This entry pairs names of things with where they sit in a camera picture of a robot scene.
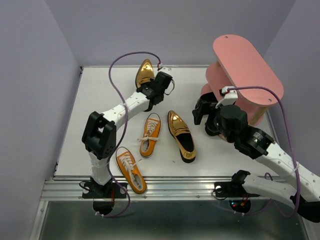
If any black loafer back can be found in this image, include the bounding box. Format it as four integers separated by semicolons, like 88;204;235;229
204;120;222;137

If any gold loafer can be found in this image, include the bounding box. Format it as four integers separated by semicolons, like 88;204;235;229
167;110;197;164
135;59;155;89

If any orange sneaker front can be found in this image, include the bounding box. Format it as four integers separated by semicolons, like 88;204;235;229
115;147;147;194

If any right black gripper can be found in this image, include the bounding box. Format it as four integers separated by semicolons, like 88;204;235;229
192;100;234;143

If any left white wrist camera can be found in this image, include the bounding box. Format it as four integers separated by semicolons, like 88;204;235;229
157;64;172;74

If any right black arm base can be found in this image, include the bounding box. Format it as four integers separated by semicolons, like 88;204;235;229
212;170;260;200

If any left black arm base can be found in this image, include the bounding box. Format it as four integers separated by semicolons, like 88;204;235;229
78;178;127;199

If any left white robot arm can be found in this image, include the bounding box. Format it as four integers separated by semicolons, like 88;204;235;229
81;71;173;197

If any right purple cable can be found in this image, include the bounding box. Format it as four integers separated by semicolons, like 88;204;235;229
224;85;301;218

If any purple cable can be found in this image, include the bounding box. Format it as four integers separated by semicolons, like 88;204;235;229
93;51;163;218
224;85;301;218

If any orange sneaker centre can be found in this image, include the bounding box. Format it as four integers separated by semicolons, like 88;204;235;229
137;113;162;158

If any aluminium mounting rail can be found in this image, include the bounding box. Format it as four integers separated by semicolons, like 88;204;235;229
41;176;281;201

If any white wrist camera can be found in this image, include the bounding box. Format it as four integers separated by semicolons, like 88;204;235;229
157;64;172;74
215;86;238;109

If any orange sneaker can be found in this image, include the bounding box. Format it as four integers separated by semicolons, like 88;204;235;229
137;113;162;158
115;147;147;194

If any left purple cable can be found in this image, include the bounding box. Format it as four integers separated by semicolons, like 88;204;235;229
93;51;163;218

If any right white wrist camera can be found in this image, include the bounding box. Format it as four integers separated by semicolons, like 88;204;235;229
215;86;238;109

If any pink shoe shelf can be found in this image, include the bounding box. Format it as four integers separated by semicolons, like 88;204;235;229
200;34;284;127

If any black loafer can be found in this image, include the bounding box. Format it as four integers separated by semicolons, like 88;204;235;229
204;120;222;137
195;92;218;111

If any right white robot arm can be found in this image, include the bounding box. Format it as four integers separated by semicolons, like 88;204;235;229
192;99;320;223

